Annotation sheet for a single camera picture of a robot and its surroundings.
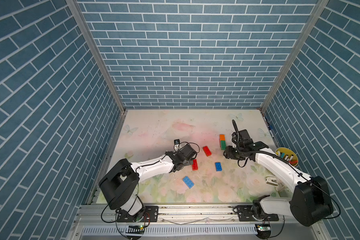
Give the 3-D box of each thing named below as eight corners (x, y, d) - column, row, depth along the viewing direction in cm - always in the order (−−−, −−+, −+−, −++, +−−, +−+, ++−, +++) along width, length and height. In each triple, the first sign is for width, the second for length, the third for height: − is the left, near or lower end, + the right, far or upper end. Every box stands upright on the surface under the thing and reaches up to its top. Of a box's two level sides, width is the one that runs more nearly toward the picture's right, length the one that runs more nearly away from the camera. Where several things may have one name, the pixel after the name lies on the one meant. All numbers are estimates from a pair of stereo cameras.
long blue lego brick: (189, 189, 84) (189, 188, 82) (182, 180, 87) (182, 179, 85) (194, 185, 85) (194, 183, 84) (186, 176, 88) (186, 175, 87)
